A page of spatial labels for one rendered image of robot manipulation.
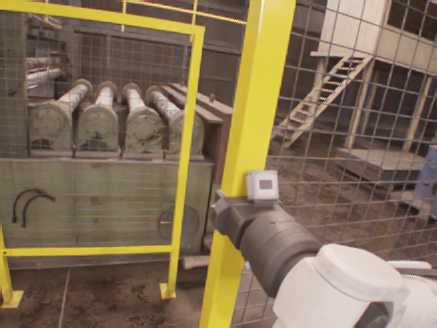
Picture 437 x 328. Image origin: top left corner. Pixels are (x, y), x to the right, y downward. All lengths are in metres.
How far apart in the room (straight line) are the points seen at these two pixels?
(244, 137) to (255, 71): 0.09
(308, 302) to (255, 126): 0.25
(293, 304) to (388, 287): 0.09
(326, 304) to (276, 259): 0.07
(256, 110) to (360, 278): 0.26
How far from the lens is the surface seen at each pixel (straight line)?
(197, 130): 2.26
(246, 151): 0.43
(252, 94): 0.41
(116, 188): 2.30
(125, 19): 1.66
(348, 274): 0.28
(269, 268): 0.33
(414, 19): 10.03
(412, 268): 0.53
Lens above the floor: 1.63
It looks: 18 degrees down
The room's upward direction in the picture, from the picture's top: 9 degrees clockwise
